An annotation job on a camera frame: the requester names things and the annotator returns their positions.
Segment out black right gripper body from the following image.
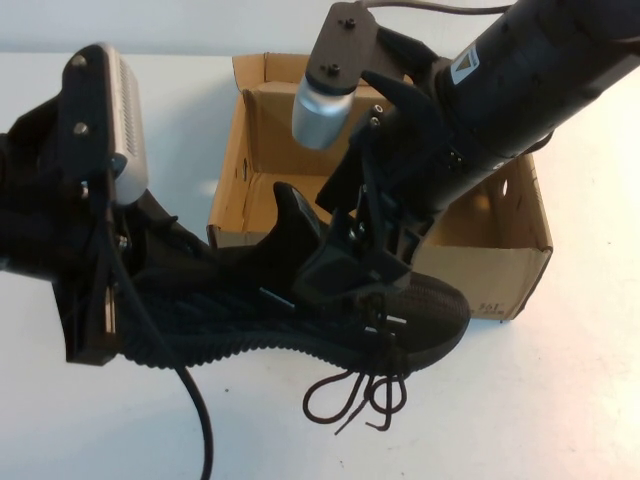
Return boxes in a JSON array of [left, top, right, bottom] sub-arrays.
[[317, 72, 497, 262]]

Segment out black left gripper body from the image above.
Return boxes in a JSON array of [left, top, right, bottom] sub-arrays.
[[0, 97, 132, 301]]

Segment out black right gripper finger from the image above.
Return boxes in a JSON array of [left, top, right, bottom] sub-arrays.
[[377, 214, 427, 282], [293, 232, 384, 302]]

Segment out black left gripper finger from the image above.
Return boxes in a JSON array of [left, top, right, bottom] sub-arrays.
[[122, 191, 182, 237], [51, 277, 124, 367]]

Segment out black mesh sneaker with laces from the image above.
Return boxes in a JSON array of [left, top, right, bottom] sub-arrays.
[[114, 180, 472, 432]]

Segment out brown cardboard shoe box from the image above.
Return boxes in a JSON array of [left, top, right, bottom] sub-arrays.
[[206, 53, 554, 321]]

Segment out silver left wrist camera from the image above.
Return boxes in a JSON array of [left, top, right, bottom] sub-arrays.
[[101, 42, 152, 207]]

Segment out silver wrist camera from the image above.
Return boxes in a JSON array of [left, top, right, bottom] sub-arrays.
[[292, 74, 354, 151], [101, 42, 152, 207]]

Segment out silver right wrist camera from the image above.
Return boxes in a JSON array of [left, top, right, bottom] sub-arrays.
[[292, 74, 354, 151]]

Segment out black left camera mount bracket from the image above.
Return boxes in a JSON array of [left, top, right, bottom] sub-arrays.
[[56, 43, 110, 202]]

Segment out dark right camera mount bracket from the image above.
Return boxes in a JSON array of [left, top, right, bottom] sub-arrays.
[[307, 3, 442, 96]]

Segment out black left camera cable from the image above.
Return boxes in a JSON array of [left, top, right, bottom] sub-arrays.
[[103, 168, 215, 480]]

